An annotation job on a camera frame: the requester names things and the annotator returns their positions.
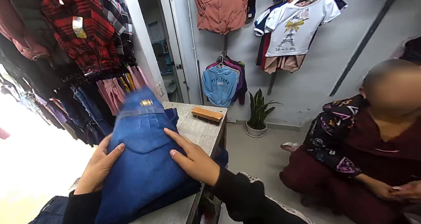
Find person's right hand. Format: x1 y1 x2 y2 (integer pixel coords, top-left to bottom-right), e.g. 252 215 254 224
164 128 221 187

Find person's left hand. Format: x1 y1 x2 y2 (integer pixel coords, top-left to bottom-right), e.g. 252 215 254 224
74 133 126 195

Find blue denim jeans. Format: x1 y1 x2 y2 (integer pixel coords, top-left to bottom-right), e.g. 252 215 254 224
95 87 194 224

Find person's left forearm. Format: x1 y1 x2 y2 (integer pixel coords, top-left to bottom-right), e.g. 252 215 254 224
62 190 103 224

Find person's right forearm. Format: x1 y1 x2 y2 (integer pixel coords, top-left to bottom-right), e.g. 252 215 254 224
209 166 308 224

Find grey wooden counter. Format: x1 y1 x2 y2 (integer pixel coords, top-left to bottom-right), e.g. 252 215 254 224
129 101 228 224

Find orange-brown wooden block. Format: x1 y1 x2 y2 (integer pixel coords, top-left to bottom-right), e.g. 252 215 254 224
191 107 223 123

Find dark navy folded jeans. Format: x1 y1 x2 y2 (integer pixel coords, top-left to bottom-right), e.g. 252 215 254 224
127 178 202 223

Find dark blue cloth bundle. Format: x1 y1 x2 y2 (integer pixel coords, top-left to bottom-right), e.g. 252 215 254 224
213 146 229 169

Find rack of hanging trousers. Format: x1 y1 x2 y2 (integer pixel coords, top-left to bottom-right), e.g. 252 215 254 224
28 55 149 148

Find light blue printed hoodie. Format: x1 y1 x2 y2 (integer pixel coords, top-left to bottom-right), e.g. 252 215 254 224
202 65 240 107

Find white plant pot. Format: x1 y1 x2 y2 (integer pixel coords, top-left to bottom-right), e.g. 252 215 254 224
246 121 268 138

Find dark blue denim garment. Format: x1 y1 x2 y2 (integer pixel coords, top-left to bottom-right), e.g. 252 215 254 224
28 195 69 224

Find green snake plant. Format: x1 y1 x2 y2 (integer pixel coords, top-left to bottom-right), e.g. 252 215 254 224
247 89 282 130

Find purple and dark hanging hoodies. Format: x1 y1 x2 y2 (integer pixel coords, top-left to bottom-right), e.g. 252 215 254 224
206 55 248 105

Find white sandal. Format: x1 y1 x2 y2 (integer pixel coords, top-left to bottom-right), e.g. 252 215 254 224
280 142 300 153

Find red black plaid shirt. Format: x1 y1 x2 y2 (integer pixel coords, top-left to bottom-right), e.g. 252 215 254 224
40 0 120 74

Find grey white plaid shirt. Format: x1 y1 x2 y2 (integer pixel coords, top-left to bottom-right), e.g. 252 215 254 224
92 0 133 37

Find garments with beige shorts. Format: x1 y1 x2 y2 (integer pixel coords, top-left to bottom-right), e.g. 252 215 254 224
253 0 348 75

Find pink long-sleeved jacket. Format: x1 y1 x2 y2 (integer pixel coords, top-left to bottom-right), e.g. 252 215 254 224
0 0 50 61

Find rust-coloured jacket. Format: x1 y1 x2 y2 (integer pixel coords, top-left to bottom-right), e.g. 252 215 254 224
191 0 254 35

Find white bow-print t-shirt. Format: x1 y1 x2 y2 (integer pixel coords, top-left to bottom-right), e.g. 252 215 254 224
264 0 343 58

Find white metal door frame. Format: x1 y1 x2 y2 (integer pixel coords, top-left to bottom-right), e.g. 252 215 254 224
158 0 200 104

